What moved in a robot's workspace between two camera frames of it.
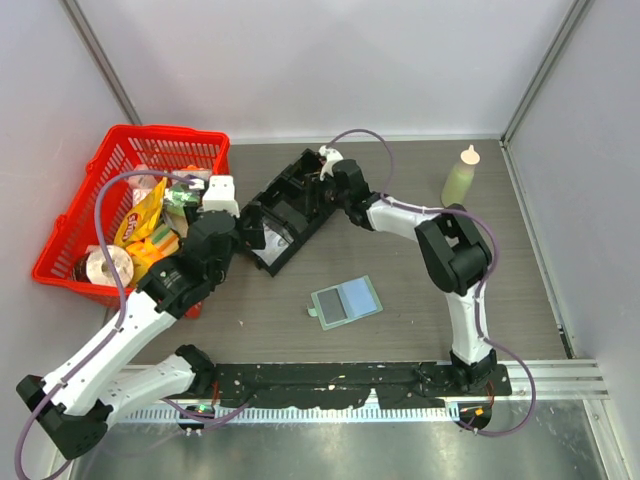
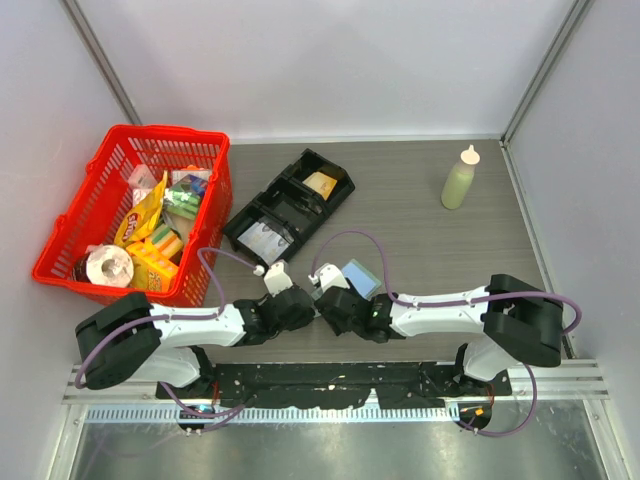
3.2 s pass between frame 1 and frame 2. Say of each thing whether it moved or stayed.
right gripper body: moved
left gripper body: moved
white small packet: stayed
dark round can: stayed
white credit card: stayed
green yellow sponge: stayed
